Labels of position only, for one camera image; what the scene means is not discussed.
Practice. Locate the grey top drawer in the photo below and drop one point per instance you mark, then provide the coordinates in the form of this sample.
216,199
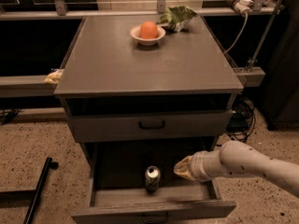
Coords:
88,129

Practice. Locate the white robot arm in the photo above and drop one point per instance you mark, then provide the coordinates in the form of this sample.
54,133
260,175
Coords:
237,159

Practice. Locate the orange fruit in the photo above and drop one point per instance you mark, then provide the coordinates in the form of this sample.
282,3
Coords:
148,30

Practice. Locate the green white 7up can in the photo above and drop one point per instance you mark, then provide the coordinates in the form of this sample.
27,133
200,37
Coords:
152,178

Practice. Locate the grey drawer cabinet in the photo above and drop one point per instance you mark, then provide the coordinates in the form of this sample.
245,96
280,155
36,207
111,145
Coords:
109,73

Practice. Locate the open middle drawer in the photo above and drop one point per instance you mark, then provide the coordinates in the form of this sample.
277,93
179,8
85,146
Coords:
133,182

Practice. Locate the green chip bag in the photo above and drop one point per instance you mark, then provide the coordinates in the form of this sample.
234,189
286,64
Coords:
176,18

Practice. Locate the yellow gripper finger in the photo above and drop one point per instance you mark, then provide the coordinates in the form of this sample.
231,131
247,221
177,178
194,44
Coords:
183,165
185,174

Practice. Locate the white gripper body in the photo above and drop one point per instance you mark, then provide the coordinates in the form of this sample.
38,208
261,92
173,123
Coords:
198,166

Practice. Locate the black metal bar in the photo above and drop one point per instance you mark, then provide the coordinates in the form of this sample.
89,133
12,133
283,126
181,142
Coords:
49,164

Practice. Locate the white bowl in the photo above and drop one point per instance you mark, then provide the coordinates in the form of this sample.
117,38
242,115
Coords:
135,34

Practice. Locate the yellow sponge on rail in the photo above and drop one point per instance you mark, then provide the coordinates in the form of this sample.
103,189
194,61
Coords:
54,77

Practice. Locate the white power strip with cable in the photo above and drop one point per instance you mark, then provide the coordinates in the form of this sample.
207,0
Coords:
243,8

